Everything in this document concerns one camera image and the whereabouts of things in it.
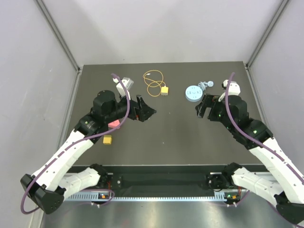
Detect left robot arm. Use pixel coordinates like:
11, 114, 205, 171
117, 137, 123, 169
20, 90, 156, 214

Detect light blue round power strip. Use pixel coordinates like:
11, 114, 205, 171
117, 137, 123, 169
185, 85, 203, 102

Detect slotted cable duct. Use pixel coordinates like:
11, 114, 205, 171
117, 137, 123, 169
66, 191, 240, 202

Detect yellow charging cable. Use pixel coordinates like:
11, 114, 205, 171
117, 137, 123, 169
142, 69, 166, 97

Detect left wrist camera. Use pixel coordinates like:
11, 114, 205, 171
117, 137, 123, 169
113, 77, 134, 99

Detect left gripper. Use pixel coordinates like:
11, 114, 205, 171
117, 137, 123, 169
105, 90, 156, 124

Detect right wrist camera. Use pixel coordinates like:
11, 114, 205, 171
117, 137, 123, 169
218, 80, 241, 102

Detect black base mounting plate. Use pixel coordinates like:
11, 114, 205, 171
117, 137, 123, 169
100, 172, 225, 190

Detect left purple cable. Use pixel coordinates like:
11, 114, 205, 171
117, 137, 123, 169
20, 73, 131, 214

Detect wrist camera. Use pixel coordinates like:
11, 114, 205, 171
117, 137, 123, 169
113, 77, 134, 99
218, 80, 241, 102

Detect pink triangular power strip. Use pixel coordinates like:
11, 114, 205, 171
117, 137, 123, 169
108, 119, 121, 129

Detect yellow cube plug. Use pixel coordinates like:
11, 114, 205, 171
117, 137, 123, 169
103, 135, 112, 145

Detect yellow charger with cable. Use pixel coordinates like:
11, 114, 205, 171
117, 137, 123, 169
161, 86, 169, 95

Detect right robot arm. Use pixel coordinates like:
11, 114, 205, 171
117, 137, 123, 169
195, 94, 304, 226

